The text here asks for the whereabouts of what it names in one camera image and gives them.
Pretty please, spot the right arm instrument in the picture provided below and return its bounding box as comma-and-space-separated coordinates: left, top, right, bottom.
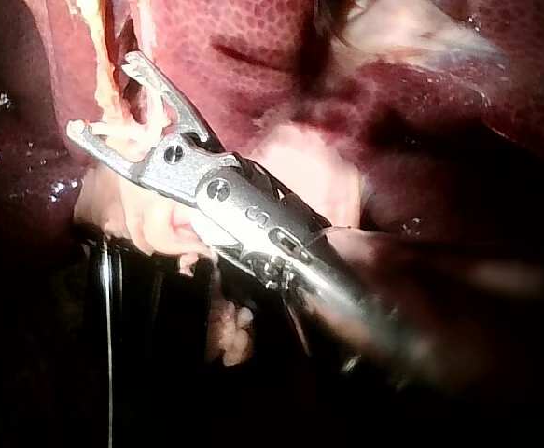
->
134, 133, 339, 301

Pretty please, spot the right arm instrument jaw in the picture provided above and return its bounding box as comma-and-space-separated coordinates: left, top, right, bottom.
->
64, 119, 150, 182
123, 49, 211, 145

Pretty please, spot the pale fatty tissue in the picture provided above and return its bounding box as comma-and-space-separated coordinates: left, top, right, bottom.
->
203, 298, 257, 368
341, 0, 510, 76
73, 0, 135, 136
73, 125, 364, 281

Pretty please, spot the dark red liver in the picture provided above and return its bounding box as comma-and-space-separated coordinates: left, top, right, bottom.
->
0, 0, 544, 244

